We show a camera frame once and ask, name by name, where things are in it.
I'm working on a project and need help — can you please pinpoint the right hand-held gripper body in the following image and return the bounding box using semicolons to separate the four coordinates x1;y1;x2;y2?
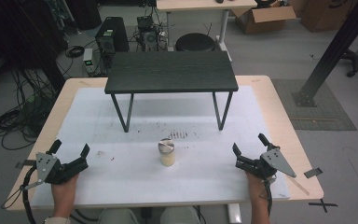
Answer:
235;146;297;181

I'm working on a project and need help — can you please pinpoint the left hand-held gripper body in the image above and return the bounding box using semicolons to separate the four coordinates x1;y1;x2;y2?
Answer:
21;151;90;190

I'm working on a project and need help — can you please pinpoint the glass jar with metal lid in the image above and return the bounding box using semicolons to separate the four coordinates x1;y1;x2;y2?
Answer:
158;138;176;168

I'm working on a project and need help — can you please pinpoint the black wooden shelf riser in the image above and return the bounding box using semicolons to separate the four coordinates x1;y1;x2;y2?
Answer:
103;50;240;133

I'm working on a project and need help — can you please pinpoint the person's left hand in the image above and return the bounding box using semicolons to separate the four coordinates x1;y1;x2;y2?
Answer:
50;174;79;203

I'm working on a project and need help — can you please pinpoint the person's right hand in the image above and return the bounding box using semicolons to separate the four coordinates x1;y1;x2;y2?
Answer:
244;172;270;201

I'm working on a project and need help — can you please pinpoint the black tape strip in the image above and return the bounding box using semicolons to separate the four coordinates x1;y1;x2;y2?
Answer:
14;159;37;170
303;167;324;179

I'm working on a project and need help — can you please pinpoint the light wooden table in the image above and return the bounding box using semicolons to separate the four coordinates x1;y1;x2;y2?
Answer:
5;76;324;213

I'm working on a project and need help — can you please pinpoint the white table leg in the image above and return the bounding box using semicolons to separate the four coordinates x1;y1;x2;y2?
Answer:
227;203;242;224

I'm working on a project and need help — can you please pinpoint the grey floor mat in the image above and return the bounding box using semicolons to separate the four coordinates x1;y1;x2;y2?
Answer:
271;77;358;132

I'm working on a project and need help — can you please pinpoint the white table mat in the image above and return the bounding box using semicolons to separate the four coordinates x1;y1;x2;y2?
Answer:
30;85;291;210

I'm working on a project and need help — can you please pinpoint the white power supply box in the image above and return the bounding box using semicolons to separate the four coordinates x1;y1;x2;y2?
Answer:
82;48;95;77

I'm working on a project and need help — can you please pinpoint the black round stool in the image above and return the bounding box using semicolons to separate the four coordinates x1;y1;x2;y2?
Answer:
174;32;217;52

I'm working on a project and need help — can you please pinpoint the black computer tower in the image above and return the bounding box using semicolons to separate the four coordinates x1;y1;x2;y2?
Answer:
94;16;131;54

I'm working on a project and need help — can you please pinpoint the open cardboard box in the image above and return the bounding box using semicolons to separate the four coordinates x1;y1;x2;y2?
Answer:
230;4;297;35

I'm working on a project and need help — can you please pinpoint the dark curtain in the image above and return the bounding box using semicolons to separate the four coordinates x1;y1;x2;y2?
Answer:
0;0;70;92

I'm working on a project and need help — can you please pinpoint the small open computer unit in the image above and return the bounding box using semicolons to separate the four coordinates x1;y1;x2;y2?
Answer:
135;15;160;52

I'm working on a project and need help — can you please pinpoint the closed cardboard box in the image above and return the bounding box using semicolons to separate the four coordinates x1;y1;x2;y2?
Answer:
300;0;358;34

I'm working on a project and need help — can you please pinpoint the white desk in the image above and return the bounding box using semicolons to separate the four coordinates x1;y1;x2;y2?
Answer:
156;0;258;53

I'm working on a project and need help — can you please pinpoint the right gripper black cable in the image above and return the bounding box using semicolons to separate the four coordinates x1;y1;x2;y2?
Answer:
261;177;275;217

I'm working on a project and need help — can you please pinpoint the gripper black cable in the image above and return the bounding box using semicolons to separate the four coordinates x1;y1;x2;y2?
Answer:
261;177;275;217
0;166;40;224

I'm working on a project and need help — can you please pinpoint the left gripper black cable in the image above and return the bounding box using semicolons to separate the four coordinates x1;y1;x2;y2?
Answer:
0;166;40;224

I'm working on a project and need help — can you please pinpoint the bundle of black cables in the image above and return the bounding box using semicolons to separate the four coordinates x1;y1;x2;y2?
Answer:
0;68;59;151

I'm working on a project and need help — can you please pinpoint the coiled black cable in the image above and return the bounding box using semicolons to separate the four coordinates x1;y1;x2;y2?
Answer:
64;45;86;59

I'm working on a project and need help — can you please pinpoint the black metal post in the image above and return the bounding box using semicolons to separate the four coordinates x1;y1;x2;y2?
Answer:
291;0;358;108

